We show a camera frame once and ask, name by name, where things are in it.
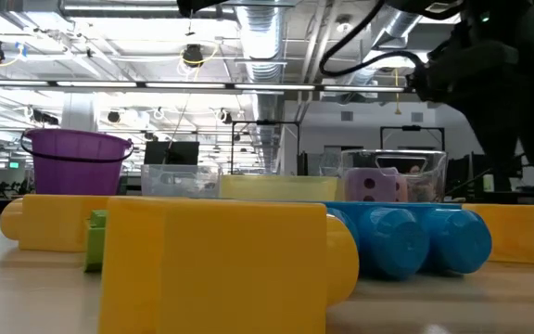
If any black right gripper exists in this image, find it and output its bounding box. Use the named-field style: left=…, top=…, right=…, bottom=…
left=408, top=27, right=534, bottom=192

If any orange-yellow toy block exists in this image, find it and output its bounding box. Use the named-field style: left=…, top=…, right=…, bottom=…
left=460, top=202, right=534, bottom=266

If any pink foam die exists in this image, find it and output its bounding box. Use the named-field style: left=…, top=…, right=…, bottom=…
left=394, top=173, right=410, bottom=203

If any purple foam die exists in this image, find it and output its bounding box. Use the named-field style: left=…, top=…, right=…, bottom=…
left=343, top=166, right=401, bottom=203

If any large blue toy block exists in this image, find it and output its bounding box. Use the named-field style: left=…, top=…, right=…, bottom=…
left=324, top=199, right=493, bottom=282

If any yellow toy block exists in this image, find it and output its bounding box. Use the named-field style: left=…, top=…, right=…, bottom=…
left=96, top=195, right=361, bottom=334
left=0, top=193, right=111, bottom=253

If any lime green toy block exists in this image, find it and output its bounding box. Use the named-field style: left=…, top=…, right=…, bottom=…
left=83, top=209, right=108, bottom=274

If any black workstation equipment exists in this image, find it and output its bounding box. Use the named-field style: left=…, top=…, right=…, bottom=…
left=446, top=152, right=534, bottom=206

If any clear plastic bin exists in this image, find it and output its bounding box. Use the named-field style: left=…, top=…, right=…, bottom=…
left=339, top=148, right=449, bottom=204

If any long ceiling light strip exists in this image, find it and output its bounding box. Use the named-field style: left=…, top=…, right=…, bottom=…
left=0, top=78, right=416, bottom=97

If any black computer monitor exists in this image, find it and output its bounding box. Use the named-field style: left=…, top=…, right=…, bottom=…
left=143, top=140, right=201, bottom=166

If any small clear plastic container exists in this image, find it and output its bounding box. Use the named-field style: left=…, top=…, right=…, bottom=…
left=140, top=162, right=223, bottom=199

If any yellow translucent tray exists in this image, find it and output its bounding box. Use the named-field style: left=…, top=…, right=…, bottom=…
left=219, top=173, right=338, bottom=202

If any purple plastic bucket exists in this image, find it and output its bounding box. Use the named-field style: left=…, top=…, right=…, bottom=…
left=19, top=127, right=135, bottom=197

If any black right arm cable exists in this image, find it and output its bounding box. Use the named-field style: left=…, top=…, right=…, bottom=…
left=317, top=0, right=428, bottom=79

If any silver slanted ventilation duct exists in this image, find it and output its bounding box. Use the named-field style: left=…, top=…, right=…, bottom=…
left=340, top=0, right=424, bottom=89

